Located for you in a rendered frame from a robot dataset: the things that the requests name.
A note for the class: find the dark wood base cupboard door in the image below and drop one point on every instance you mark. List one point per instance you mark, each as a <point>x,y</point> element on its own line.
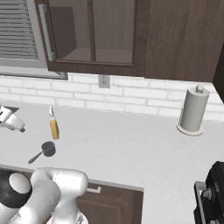
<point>108,213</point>

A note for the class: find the yellow bottle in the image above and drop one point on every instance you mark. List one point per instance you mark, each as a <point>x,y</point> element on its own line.
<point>54,128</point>

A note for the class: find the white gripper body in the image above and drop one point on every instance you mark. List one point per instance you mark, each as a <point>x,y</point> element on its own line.
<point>11,121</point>

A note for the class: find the dark wood wall cupboard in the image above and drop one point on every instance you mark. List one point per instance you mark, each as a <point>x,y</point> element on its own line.
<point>183,38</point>

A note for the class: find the dark grey measuring cup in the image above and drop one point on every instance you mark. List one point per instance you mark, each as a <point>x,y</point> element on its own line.
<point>48,149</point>

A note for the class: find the grey wall socket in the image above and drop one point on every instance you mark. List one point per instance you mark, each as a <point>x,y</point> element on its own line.
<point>104,82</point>

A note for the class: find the white paper towel roll holder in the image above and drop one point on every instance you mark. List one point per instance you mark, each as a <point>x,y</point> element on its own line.
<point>193,112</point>

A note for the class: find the dark wood drawer front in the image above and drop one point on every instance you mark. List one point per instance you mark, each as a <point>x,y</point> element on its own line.
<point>116,193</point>

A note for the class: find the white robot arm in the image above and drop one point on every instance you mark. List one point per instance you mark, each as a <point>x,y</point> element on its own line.
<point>62,186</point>

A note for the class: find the dark wood glass door cupboard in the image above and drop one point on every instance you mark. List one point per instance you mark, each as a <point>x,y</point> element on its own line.
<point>113,32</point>

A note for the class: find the black hob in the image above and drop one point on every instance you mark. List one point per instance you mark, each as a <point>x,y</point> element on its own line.
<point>214,192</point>

